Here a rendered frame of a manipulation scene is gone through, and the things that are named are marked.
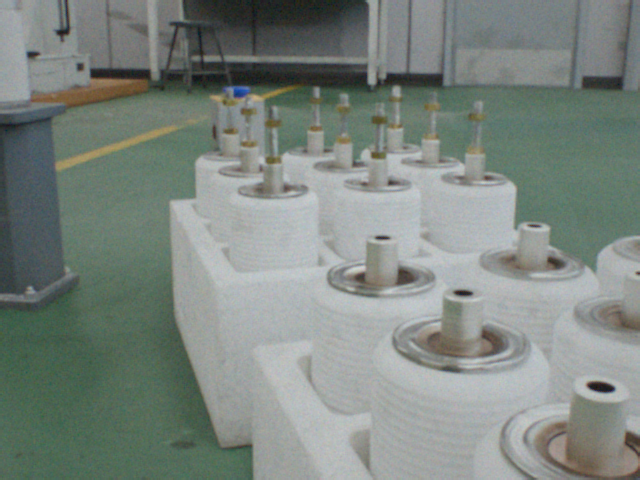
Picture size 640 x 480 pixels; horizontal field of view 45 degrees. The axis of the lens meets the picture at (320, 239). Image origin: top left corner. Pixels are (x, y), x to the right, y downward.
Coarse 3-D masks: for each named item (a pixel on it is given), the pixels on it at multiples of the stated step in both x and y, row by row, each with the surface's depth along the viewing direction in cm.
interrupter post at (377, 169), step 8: (368, 160) 84; (376, 160) 83; (384, 160) 84; (368, 168) 84; (376, 168) 84; (384, 168) 84; (368, 176) 85; (376, 176) 84; (384, 176) 84; (368, 184) 85; (376, 184) 84; (384, 184) 84
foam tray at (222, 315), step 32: (192, 224) 97; (192, 256) 90; (224, 256) 83; (320, 256) 85; (448, 256) 84; (192, 288) 92; (224, 288) 75; (256, 288) 76; (288, 288) 77; (192, 320) 94; (224, 320) 76; (256, 320) 77; (288, 320) 78; (192, 352) 97; (224, 352) 77; (224, 384) 77; (224, 416) 78
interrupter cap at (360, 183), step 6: (348, 180) 86; (354, 180) 86; (360, 180) 87; (366, 180) 87; (390, 180) 87; (396, 180) 86; (402, 180) 87; (408, 180) 86; (348, 186) 83; (354, 186) 83; (360, 186) 83; (366, 186) 83; (390, 186) 83; (396, 186) 83; (402, 186) 83; (408, 186) 83
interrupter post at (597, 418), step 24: (576, 384) 31; (600, 384) 31; (576, 408) 31; (600, 408) 30; (624, 408) 30; (576, 432) 31; (600, 432) 30; (624, 432) 31; (576, 456) 31; (600, 456) 30
